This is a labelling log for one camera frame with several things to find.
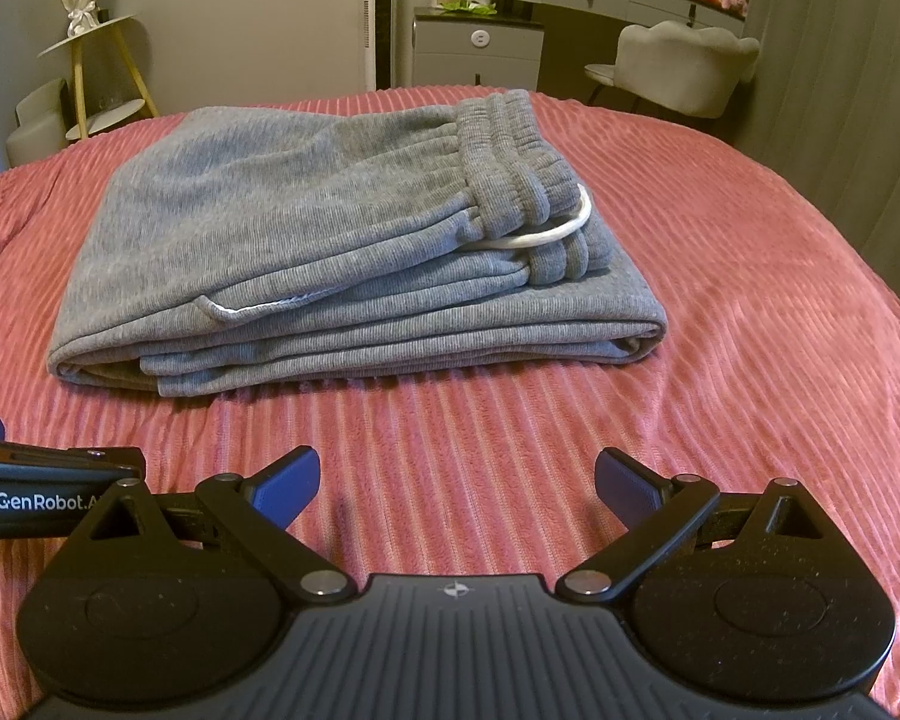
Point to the grey pants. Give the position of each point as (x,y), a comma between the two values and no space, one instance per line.
(330,240)

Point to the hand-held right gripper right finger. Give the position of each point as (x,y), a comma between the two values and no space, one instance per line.
(628,484)

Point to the grey vanity desk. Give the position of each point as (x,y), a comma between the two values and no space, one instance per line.
(615,7)

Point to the yellow-legged side table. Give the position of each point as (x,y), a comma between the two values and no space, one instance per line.
(90,41)

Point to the grey curtain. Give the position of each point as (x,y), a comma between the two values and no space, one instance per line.
(832,52)

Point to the white standing air conditioner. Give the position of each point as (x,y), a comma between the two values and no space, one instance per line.
(379,15)

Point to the grey stool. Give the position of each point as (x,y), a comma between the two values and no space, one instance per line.
(37,127)

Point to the green packet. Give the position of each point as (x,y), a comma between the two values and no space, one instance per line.
(469,10)

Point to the grey upholstered chair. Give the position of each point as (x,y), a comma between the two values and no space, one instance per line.
(682,71)

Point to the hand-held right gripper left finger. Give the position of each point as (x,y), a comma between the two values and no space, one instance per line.
(289,484)

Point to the pink ribbed blanket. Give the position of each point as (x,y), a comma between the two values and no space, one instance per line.
(495,450)

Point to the grey nightstand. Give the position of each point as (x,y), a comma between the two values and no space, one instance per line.
(476,49)

